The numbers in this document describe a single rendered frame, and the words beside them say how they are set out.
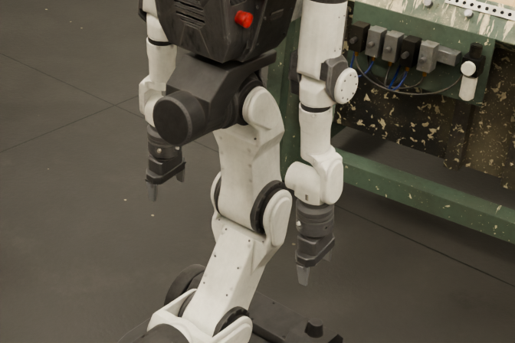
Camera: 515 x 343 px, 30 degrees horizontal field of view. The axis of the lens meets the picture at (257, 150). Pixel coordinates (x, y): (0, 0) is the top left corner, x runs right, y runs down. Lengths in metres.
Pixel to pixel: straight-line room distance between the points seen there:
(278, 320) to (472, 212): 0.99
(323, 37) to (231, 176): 0.55
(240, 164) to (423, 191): 1.28
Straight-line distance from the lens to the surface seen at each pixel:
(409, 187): 3.49
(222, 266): 2.48
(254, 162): 2.30
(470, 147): 3.61
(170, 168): 2.53
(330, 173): 2.10
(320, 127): 2.05
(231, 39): 1.97
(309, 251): 2.24
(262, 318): 2.73
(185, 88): 2.08
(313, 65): 1.98
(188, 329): 2.43
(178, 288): 2.85
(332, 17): 1.95
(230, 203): 2.40
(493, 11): 3.18
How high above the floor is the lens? 1.87
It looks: 28 degrees down
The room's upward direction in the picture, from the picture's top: 5 degrees clockwise
